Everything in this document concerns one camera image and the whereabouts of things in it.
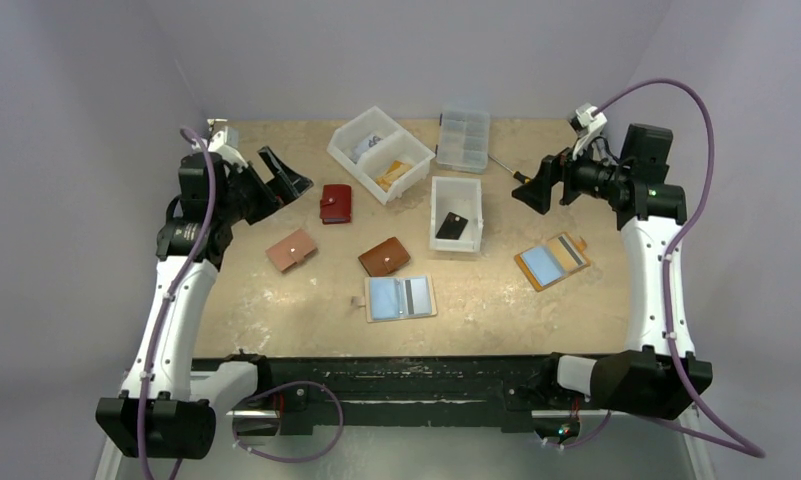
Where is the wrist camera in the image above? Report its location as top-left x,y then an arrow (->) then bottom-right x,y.
567,103 -> 607,160
206,126 -> 249,171

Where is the white divided bin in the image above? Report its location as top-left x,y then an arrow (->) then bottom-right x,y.
327,106 -> 435,205

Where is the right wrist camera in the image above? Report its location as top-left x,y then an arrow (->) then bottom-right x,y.
567,103 -> 607,160

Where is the yellow item in bin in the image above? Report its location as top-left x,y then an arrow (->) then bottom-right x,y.
375,160 -> 412,192

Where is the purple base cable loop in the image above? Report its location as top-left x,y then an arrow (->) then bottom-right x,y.
231,380 -> 346,465

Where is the white small bin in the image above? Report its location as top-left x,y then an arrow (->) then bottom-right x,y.
429,176 -> 484,254

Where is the silver credit card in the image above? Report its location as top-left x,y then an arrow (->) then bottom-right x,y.
350,132 -> 382,163

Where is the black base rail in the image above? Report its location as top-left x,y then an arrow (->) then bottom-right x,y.
187,354 -> 603,439

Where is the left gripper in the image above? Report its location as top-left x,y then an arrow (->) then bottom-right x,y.
217,147 -> 311,225

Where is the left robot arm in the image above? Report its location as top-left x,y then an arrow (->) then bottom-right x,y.
95,146 -> 313,460

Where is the red card holder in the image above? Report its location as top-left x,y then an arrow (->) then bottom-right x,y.
320,184 -> 352,225

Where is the pink card holder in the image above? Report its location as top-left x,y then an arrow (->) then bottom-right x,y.
265,229 -> 318,273

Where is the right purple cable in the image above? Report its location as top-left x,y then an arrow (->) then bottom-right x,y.
592,78 -> 767,460

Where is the clear compartment organizer box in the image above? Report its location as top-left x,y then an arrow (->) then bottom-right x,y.
435,107 -> 491,174

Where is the brown card holder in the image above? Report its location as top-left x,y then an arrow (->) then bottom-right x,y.
358,237 -> 411,277

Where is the black credit card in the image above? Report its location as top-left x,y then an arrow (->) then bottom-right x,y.
435,212 -> 469,240

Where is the yellow black screwdriver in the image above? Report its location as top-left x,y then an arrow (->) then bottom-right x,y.
488,153 -> 531,184

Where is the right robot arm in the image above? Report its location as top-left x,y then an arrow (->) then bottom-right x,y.
512,124 -> 713,420

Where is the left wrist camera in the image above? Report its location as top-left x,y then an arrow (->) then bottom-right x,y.
206,126 -> 249,171

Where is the tan card holder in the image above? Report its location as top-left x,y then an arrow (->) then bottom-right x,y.
514,232 -> 592,292

